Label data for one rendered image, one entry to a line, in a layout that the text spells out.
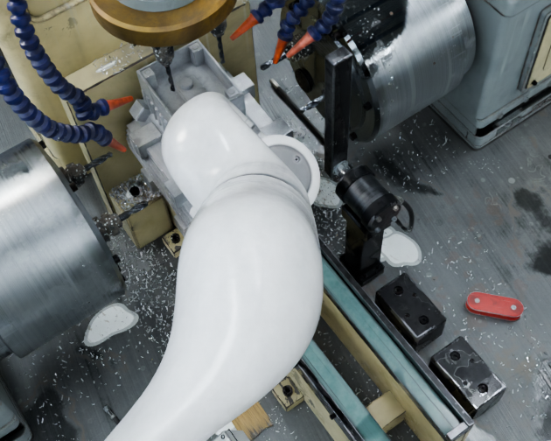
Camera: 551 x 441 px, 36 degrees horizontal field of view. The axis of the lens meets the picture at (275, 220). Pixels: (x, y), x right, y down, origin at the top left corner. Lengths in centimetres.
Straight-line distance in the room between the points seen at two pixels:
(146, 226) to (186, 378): 93
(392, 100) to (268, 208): 75
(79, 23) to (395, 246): 61
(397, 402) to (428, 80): 47
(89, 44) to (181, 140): 57
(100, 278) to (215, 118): 41
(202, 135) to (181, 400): 34
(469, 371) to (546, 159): 45
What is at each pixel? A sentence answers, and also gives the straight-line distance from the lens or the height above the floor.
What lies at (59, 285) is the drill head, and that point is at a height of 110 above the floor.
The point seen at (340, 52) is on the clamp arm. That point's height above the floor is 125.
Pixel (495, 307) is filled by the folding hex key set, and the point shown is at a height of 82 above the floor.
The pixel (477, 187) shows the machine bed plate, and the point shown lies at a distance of 149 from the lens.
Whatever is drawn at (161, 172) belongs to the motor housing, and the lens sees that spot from 120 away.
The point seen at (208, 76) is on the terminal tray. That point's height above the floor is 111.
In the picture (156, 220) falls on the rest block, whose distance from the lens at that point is 139.
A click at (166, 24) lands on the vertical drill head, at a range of 98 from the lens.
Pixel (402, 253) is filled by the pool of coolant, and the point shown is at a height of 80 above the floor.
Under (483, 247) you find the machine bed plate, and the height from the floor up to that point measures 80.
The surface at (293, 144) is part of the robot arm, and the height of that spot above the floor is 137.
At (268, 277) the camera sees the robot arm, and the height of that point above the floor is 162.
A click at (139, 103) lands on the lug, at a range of 123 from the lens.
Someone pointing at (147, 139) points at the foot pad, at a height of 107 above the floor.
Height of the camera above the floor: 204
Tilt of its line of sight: 60 degrees down
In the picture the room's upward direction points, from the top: 5 degrees counter-clockwise
